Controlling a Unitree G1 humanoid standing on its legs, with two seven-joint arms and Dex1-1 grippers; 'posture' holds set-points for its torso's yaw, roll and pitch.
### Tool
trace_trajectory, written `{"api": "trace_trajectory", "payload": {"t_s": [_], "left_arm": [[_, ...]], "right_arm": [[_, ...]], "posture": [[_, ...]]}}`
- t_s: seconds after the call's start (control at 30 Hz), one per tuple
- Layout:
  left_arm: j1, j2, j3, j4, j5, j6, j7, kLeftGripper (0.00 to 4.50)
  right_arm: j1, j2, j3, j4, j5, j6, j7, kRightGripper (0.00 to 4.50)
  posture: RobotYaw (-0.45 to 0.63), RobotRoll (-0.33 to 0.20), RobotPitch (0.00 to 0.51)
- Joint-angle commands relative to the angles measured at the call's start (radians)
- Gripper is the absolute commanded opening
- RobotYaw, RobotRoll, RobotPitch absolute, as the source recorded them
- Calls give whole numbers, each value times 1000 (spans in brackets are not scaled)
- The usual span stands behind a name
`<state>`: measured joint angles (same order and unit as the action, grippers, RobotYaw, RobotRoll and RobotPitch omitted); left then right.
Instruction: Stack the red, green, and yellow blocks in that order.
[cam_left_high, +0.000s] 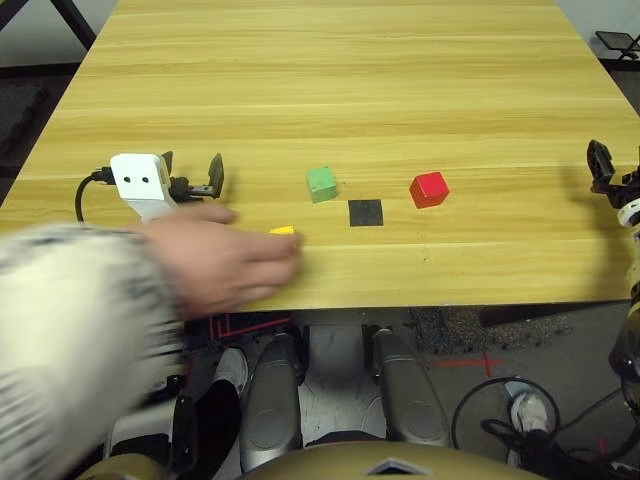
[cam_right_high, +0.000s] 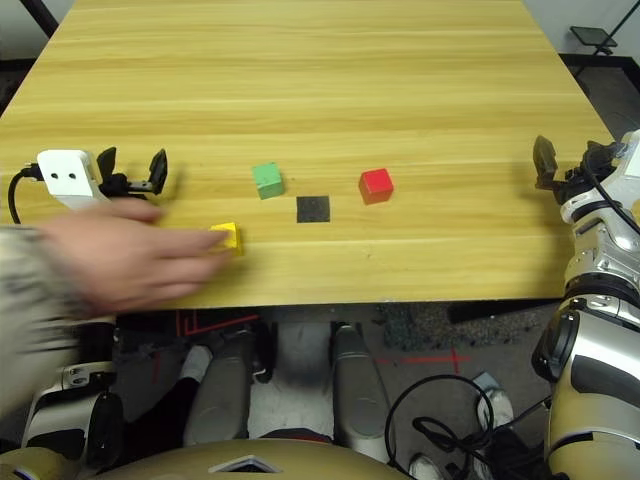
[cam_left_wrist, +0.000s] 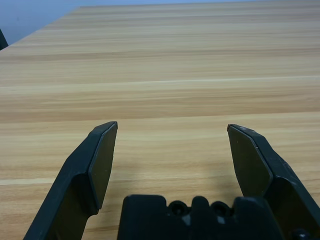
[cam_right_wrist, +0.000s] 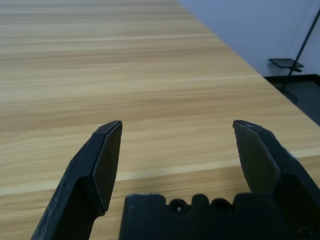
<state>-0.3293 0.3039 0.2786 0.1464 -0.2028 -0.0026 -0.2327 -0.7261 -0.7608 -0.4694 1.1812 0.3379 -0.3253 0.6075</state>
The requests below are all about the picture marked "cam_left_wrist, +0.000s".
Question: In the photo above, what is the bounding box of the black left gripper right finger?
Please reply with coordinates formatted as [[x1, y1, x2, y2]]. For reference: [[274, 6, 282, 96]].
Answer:
[[226, 124, 320, 240]]

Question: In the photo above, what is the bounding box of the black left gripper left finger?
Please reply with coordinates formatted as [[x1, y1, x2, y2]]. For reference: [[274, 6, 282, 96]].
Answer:
[[23, 121, 118, 240]]

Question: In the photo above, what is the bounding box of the black metal stand leg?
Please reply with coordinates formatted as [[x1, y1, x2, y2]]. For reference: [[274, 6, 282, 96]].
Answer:
[[0, 27, 10, 52]]

